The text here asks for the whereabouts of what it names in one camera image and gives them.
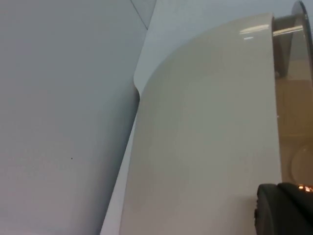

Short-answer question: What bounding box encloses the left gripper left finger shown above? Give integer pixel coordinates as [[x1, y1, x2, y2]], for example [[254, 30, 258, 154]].
[[253, 183, 286, 235]]

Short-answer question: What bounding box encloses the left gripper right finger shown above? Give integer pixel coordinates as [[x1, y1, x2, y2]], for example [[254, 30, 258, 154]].
[[277, 182, 313, 235]]

